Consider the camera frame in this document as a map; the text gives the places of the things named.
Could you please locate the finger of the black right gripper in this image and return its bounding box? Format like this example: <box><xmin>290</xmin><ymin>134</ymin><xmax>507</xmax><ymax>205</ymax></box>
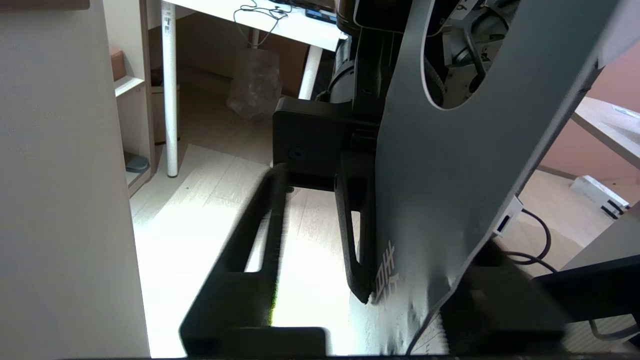
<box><xmin>334</xmin><ymin>150</ymin><xmax>377</xmax><ymax>305</ymax></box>

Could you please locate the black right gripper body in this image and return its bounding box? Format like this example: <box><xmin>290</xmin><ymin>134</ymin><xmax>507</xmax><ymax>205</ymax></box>
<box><xmin>272</xmin><ymin>30</ymin><xmax>388</xmax><ymax>191</ymax></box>

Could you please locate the thin black torso cable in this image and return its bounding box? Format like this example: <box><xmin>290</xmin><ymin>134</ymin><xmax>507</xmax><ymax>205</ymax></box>
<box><xmin>502</xmin><ymin>209</ymin><xmax>552</xmax><ymax>266</ymax></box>

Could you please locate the light grey door hanger sign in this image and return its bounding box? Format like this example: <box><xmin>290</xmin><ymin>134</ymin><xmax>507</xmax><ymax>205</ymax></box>
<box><xmin>350</xmin><ymin>0</ymin><xmax>628</xmax><ymax>359</ymax></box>

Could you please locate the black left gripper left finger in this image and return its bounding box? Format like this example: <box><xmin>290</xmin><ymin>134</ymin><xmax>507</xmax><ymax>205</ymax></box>
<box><xmin>179</xmin><ymin>164</ymin><xmax>328</xmax><ymax>359</ymax></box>

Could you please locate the thin black earphone cable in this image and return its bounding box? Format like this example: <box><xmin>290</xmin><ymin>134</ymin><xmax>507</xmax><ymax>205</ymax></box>
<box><xmin>234</xmin><ymin>0</ymin><xmax>292</xmax><ymax>49</ymax></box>

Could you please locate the dark blue slipper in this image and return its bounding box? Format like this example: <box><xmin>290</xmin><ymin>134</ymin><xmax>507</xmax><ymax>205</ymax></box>
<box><xmin>125</xmin><ymin>154</ymin><xmax>151</xmax><ymax>174</ymax></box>

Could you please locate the white box with black stripes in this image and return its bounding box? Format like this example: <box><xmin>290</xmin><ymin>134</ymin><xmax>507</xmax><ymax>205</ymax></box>
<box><xmin>570</xmin><ymin>175</ymin><xmax>631</xmax><ymax>221</ymax></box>

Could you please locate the translucent plastic bag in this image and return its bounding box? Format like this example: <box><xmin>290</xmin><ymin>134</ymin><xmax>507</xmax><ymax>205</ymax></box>
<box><xmin>226</xmin><ymin>47</ymin><xmax>282</xmax><ymax>120</ymax></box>

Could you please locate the white furniture board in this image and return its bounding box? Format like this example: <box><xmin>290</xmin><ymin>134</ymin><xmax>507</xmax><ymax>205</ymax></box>
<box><xmin>571</xmin><ymin>96</ymin><xmax>640</xmax><ymax>170</ymax></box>

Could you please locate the white cable plug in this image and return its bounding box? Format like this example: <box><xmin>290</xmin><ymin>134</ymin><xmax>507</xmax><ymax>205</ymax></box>
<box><xmin>492</xmin><ymin>195</ymin><xmax>524</xmax><ymax>236</ymax></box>

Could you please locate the white table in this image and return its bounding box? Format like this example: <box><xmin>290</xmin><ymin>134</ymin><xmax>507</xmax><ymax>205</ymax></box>
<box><xmin>160</xmin><ymin>0</ymin><xmax>348</xmax><ymax>178</ymax></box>

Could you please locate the cream bench shelf unit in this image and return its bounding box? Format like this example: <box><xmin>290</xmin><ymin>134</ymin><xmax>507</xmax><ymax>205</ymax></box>
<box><xmin>102</xmin><ymin>0</ymin><xmax>157</xmax><ymax>198</ymax></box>

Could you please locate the beige wooden door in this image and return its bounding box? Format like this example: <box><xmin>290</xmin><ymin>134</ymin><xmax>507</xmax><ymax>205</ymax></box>
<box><xmin>0</xmin><ymin>0</ymin><xmax>152</xmax><ymax>359</ymax></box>

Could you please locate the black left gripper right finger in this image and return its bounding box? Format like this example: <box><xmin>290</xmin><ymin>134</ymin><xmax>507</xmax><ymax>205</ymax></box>
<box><xmin>440</xmin><ymin>240</ymin><xmax>568</xmax><ymax>351</ymax></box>

